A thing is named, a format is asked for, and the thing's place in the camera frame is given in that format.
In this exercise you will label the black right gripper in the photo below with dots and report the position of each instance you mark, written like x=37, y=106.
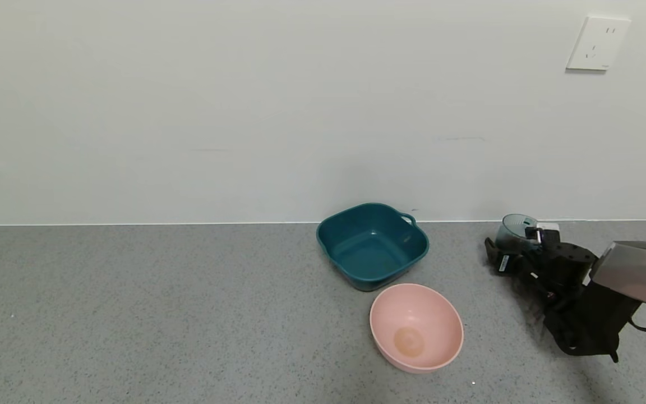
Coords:
x=503, y=262

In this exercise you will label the pink plastic bowl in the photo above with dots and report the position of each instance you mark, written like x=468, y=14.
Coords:
x=413, y=320

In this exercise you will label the black and silver right robot arm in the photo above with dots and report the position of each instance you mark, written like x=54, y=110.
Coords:
x=637, y=275

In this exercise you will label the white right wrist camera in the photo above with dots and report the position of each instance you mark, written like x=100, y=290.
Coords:
x=548, y=229

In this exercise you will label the translucent blue-grey measuring cup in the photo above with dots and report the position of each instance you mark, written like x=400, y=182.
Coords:
x=513, y=230

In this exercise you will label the white wall socket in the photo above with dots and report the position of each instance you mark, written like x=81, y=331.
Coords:
x=598, y=44

